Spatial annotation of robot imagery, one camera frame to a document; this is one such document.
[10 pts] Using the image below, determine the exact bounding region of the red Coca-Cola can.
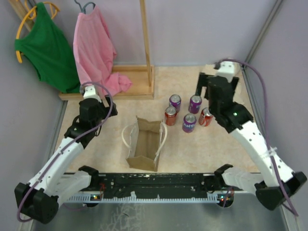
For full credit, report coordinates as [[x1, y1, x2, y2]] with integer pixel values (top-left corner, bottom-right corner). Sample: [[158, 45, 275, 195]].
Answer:
[[198, 107, 213, 127]]

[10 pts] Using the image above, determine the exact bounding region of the purple Fanta can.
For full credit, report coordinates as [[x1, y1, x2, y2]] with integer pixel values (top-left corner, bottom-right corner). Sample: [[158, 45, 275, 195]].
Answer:
[[188, 95, 202, 114]]

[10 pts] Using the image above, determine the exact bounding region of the purple soda can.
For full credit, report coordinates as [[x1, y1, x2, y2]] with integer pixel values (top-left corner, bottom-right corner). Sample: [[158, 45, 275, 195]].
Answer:
[[169, 94, 181, 112], [182, 113, 196, 133]]

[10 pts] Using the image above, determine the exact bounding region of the brown canvas bag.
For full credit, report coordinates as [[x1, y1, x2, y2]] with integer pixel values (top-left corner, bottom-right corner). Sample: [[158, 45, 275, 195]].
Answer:
[[121, 117, 168, 172]]

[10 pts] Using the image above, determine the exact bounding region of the silver-top can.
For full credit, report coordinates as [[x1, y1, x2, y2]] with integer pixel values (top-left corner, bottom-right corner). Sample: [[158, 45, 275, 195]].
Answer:
[[165, 106, 177, 126]]

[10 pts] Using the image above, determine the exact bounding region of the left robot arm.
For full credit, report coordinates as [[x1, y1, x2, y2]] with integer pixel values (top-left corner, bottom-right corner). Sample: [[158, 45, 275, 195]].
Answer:
[[14, 95, 117, 224]]

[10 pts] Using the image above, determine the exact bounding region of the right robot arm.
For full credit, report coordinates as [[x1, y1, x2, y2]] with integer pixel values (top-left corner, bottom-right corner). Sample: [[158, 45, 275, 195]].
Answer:
[[195, 72, 307, 211]]

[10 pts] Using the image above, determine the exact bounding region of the beige folded cloth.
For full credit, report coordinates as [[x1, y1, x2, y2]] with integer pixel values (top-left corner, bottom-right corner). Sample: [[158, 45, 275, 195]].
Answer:
[[199, 62, 246, 105]]

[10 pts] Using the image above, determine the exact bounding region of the wooden clothes rack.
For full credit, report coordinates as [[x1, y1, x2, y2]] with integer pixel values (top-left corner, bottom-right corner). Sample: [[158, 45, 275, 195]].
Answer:
[[9, 0, 155, 100]]

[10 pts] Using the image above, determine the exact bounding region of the pink t-shirt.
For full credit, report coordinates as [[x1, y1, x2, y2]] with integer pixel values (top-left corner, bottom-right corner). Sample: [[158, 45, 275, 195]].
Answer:
[[73, 6, 132, 96]]

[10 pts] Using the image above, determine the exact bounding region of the green tank top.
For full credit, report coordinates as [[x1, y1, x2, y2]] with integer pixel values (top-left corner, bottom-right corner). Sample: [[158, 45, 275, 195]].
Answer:
[[14, 2, 80, 93]]

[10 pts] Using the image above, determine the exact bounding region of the grey clothes hanger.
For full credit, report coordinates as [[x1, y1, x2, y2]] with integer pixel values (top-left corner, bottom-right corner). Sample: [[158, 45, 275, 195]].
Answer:
[[74, 0, 96, 14]]

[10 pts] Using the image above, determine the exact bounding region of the yellow clothes hanger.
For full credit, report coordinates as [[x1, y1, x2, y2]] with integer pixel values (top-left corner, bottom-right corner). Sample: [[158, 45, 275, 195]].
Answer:
[[15, 1, 60, 64]]

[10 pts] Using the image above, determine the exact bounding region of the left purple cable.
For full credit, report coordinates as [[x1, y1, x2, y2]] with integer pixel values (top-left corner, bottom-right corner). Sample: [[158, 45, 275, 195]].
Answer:
[[16, 82, 113, 222]]

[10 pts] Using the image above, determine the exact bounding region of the purple cable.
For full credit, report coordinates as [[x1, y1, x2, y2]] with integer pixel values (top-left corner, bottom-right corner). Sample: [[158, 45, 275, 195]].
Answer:
[[16, 82, 113, 222], [215, 58, 299, 217]]

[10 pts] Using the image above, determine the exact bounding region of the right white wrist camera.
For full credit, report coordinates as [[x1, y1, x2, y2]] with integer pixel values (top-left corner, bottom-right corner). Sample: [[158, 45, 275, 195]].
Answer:
[[214, 61, 236, 83]]

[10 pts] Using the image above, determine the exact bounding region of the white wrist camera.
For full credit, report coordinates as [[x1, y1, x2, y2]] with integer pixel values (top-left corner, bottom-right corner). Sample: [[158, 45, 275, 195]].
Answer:
[[80, 85, 102, 103], [214, 61, 236, 83]]

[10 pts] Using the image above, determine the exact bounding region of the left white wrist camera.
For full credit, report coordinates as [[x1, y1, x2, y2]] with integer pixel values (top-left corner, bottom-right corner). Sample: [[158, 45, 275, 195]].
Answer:
[[80, 85, 102, 103]]

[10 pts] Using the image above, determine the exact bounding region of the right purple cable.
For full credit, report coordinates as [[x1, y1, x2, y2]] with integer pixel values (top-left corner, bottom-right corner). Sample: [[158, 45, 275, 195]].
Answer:
[[215, 58, 299, 217]]

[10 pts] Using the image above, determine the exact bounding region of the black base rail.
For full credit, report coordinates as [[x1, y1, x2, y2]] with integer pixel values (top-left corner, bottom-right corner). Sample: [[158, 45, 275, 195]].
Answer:
[[82, 173, 227, 205]]

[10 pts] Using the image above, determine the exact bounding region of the aluminium frame rail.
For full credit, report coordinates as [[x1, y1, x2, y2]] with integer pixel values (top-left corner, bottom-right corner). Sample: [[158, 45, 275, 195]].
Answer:
[[66, 187, 242, 207]]

